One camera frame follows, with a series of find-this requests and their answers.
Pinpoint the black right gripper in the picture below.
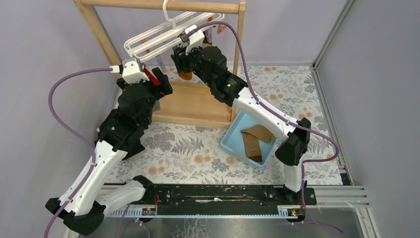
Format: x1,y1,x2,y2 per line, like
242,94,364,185
170,41,214,88

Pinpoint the mustard yellow sock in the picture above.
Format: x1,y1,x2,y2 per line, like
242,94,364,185
178,71,193,80

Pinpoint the white plastic clip hanger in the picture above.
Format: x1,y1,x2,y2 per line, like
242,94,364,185
123,0,225,62

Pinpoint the brown sock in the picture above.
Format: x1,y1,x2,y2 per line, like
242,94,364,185
241,124,275,162

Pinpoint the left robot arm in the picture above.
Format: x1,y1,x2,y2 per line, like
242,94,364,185
46,68,173,236

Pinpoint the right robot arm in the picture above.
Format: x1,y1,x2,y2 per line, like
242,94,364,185
171,46,311,204

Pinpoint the red sock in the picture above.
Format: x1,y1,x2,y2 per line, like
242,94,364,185
143,68,160,86

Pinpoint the wooden clothes rack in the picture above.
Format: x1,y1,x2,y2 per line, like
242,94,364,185
74,0,246,129

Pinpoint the floral table mat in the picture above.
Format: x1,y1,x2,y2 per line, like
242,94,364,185
106,65,330,184

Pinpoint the light blue plastic basket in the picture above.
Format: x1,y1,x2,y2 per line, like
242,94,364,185
220,112,277,169

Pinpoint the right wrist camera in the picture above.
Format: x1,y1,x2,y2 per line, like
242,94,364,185
180,25,205,55

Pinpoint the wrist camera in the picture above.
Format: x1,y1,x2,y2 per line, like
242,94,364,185
180,25,205,55
109,58,150,84

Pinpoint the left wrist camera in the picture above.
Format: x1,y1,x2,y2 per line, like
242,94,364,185
109,58,150,84

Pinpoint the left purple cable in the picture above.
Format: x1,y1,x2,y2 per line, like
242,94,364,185
43,68,114,238

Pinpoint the purple cable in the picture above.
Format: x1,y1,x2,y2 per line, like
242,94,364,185
193,21,344,237
43,68,114,238

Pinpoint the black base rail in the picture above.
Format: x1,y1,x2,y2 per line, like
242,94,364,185
133,184,317,216

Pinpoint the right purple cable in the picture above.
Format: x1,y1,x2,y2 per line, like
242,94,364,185
193,21,344,237

